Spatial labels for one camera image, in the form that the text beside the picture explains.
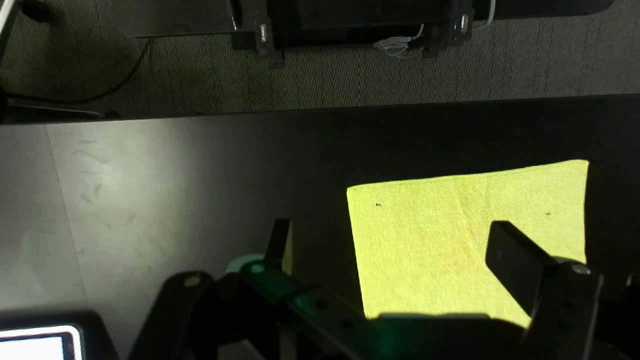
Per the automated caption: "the black office chair base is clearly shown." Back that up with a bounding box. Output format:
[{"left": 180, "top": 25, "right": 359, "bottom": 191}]
[{"left": 224, "top": 0, "right": 497, "bottom": 68}]

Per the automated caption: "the black floor cable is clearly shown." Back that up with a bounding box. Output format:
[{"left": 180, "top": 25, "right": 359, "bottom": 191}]
[{"left": 0, "top": 35, "right": 152, "bottom": 122}]

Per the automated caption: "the tablet with white screen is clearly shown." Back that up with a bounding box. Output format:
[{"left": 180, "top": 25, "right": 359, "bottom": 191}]
[{"left": 0, "top": 318, "right": 94, "bottom": 360}]

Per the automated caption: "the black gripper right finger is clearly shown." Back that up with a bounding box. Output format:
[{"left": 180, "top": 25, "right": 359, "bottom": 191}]
[{"left": 484, "top": 220, "right": 602, "bottom": 334}]

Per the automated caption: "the yellow towel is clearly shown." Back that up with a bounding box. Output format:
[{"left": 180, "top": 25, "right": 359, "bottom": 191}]
[{"left": 345, "top": 160, "right": 589, "bottom": 326}]

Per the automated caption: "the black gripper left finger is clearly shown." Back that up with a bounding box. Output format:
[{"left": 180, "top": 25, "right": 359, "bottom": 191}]
[{"left": 264, "top": 217, "right": 292, "bottom": 270}]

